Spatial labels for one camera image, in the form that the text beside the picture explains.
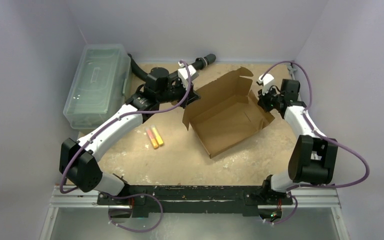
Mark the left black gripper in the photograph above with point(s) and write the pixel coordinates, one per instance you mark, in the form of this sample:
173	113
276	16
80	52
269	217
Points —
191	97

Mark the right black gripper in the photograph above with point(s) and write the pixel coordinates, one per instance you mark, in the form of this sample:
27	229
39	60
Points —
264	100

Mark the brown cardboard box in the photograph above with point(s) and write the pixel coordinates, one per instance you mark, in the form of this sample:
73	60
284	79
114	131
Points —
227	112

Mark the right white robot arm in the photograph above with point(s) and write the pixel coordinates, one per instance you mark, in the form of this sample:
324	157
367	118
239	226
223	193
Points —
313	159

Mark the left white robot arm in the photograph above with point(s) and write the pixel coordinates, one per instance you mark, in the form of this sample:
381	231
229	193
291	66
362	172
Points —
162	92

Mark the yellow marker pen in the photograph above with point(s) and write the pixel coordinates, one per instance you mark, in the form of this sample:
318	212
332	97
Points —
157	136

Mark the orange marker pen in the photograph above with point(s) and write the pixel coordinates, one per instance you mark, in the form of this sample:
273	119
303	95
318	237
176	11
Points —
152	138

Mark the clear plastic storage bin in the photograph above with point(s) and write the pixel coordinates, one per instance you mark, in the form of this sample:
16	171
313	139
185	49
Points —
101	85

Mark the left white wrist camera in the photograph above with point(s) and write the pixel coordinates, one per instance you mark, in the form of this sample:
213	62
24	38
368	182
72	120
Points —
186	75

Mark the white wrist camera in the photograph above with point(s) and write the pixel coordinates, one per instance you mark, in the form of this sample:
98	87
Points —
186	75
265	81

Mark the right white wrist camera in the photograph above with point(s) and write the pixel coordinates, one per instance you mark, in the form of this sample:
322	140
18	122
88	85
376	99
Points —
265	81

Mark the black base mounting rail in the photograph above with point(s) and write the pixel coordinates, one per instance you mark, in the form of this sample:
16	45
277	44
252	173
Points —
247	200

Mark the aluminium frame extrusion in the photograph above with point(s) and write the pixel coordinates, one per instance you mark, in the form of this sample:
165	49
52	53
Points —
73	199

